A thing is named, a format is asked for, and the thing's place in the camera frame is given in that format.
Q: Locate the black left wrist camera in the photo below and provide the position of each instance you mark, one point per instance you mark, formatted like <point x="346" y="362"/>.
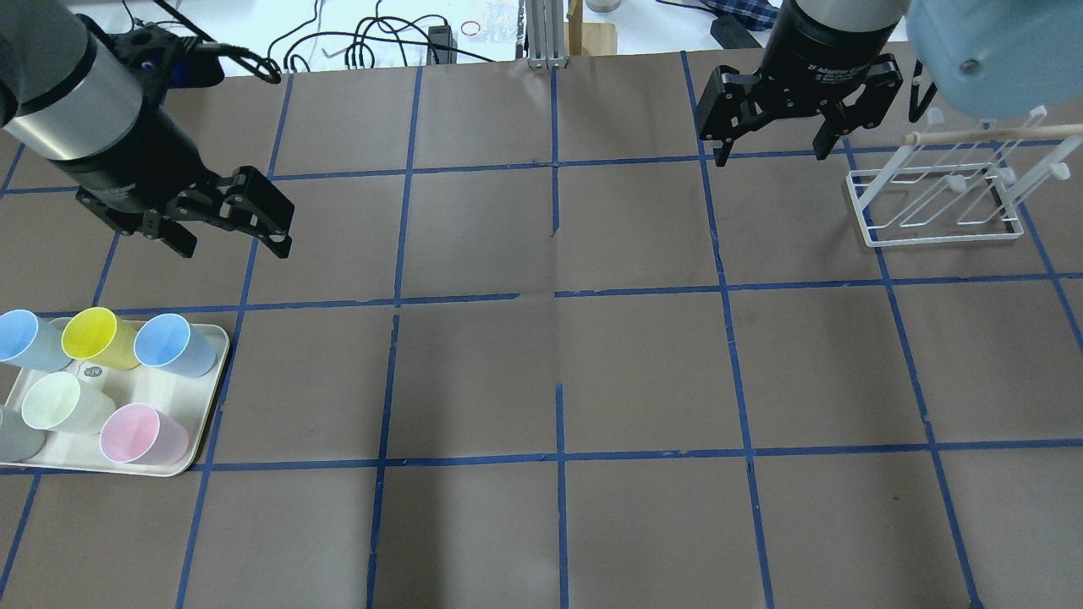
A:
<point x="163" y="60"/>

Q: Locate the light blue cup front left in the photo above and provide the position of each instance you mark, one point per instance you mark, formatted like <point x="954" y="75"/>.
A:
<point x="29" y="342"/>

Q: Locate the light blue cup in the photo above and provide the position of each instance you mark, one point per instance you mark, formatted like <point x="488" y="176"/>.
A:
<point x="29" y="342"/>
<point x="170" y="343"/>

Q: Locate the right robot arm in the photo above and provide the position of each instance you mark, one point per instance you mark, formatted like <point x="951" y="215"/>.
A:
<point x="987" y="59"/>

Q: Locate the pale green plastic cup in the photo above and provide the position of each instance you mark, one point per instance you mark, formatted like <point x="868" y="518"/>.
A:
<point x="63" y="403"/>

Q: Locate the blue plaid folded umbrella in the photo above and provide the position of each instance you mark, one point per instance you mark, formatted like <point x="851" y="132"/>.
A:
<point x="754" y="15"/>

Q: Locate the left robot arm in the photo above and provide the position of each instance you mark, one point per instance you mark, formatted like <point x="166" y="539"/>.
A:
<point x="90" y="103"/>

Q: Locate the black power adapter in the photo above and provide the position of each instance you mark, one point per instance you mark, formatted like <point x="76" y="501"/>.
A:
<point x="731" y="34"/>

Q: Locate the pale pink plastic cup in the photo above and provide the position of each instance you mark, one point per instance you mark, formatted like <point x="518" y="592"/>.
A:
<point x="138" y="434"/>

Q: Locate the white wire cup rack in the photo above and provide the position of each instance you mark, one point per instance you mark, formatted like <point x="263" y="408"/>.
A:
<point x="946" y="184"/>

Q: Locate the light blue cup front right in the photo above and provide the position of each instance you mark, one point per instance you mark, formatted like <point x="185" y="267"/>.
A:
<point x="170" y="343"/>

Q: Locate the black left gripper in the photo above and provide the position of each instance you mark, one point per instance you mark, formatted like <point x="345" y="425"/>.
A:
<point x="142" y="157"/>

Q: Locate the yellow plastic cup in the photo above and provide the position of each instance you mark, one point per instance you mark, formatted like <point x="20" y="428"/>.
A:
<point x="98" y="336"/>

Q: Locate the wooden mug tree stand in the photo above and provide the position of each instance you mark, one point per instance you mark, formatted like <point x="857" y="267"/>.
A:
<point x="588" y="39"/>

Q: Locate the cream Rabbit tray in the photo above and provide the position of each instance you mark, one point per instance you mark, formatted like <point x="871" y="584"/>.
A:
<point x="190" y="401"/>

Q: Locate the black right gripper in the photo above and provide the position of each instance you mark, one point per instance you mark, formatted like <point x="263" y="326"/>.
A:
<point x="825" y="46"/>

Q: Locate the grey plastic cup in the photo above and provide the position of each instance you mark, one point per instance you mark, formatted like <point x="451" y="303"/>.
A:
<point x="19" y="441"/>

